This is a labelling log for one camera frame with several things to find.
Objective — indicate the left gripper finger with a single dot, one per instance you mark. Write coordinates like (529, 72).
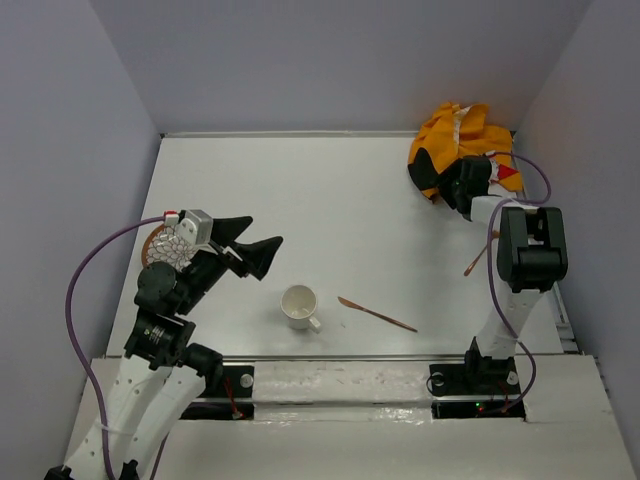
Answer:
(253, 259)
(225, 231)

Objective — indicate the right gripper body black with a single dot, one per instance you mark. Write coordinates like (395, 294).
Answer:
(450, 185)

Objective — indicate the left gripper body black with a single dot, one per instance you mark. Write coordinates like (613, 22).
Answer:
(206, 267)

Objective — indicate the yellow Mickey Mouse cloth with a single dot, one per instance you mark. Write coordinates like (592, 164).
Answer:
(453, 132)

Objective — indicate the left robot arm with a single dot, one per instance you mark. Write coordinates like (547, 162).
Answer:
(161, 371)

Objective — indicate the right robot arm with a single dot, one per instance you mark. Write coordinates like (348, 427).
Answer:
(526, 256)

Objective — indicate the white ceramic mug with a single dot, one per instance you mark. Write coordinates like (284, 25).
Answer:
(299, 304)

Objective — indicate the copper fork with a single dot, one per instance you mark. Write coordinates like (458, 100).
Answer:
(477, 257)

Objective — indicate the copper knife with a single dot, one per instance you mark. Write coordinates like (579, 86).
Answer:
(349, 304)

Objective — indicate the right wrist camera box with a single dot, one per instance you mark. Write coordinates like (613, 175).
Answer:
(504, 175)

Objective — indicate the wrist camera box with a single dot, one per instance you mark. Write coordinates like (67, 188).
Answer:
(504, 175)
(195, 227)

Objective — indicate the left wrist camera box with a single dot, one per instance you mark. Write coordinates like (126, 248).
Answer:
(195, 227)

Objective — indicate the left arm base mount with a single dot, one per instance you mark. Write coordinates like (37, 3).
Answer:
(230, 399)

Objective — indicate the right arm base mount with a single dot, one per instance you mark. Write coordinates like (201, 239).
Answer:
(456, 396)

